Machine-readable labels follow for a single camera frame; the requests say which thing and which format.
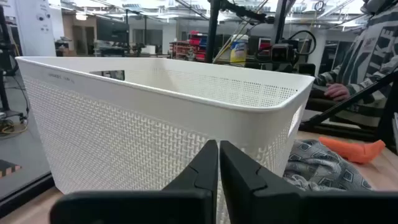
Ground black diagonal frame strut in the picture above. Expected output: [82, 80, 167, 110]
[298, 70, 398, 142]

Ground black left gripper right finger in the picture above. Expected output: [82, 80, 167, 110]
[219, 140, 398, 224]

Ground black equipment stand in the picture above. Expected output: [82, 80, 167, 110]
[0, 6, 26, 121]

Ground grey patterned hospital gown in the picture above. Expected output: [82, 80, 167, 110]
[282, 139, 374, 192]

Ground white pillar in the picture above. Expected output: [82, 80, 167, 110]
[14, 0, 57, 58]

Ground red storage bin shelf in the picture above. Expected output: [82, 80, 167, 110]
[169, 30, 208, 62]

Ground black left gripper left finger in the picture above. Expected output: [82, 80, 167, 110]
[49, 139, 219, 224]

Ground person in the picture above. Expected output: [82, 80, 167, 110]
[312, 0, 398, 128]

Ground dark wall monitor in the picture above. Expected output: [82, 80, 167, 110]
[96, 17, 130, 45]

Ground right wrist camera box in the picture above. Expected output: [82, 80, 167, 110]
[271, 42, 295, 63]

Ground person's hand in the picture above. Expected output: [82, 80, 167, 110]
[323, 83, 351, 102]

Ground yellow wipes canister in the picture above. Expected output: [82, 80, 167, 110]
[229, 34, 249, 67]

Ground yellow floor cables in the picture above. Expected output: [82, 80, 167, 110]
[0, 119, 29, 136]

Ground black vertical frame post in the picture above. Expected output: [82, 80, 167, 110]
[204, 0, 222, 64]

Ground white perforated plastic basket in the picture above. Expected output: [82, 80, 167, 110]
[15, 55, 315, 224]

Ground orange sock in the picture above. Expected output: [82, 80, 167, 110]
[318, 136, 386, 164]

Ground orange black striped block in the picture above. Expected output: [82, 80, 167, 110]
[0, 159, 22, 179]

